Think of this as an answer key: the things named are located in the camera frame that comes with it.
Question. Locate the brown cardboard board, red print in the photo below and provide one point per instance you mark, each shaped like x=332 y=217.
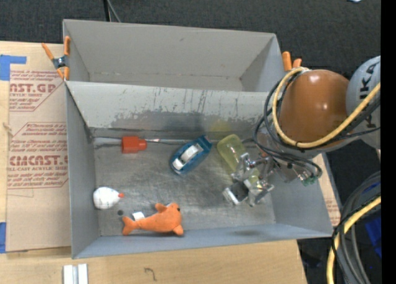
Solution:
x=37 y=190

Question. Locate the orange plush fish toy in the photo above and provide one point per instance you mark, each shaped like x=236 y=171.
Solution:
x=157 y=222

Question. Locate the white toy with orange tip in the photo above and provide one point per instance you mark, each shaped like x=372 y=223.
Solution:
x=105 y=197

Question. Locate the blue tape dispenser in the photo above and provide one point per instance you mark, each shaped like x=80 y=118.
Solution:
x=190 y=156

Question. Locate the grey metal bin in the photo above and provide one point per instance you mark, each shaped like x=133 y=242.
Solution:
x=185 y=190

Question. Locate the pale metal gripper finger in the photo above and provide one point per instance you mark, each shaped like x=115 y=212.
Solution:
x=247 y=194
x=246 y=162

